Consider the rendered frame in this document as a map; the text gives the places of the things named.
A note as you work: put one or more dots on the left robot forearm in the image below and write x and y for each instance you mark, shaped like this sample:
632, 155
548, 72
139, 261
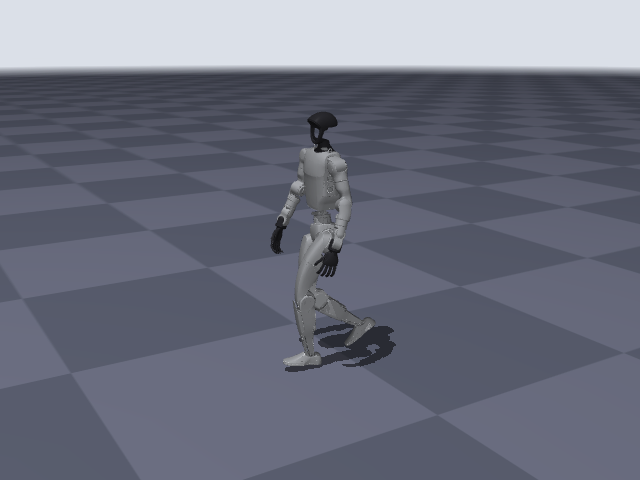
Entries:
342, 219

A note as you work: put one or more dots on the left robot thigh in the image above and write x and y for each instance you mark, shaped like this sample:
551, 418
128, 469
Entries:
307, 275

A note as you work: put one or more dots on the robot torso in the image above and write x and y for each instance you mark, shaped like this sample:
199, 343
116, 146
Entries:
320, 191

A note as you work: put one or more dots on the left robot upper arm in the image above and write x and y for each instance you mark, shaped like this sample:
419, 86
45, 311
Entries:
337, 167

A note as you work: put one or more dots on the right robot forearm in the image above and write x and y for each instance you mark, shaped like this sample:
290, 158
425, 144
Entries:
289, 207

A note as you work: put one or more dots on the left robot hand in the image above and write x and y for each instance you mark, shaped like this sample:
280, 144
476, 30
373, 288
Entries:
330, 259

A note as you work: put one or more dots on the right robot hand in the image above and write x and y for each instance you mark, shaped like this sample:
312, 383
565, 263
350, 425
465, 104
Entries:
277, 235

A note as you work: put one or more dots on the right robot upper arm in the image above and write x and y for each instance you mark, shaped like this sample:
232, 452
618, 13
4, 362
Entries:
298, 187

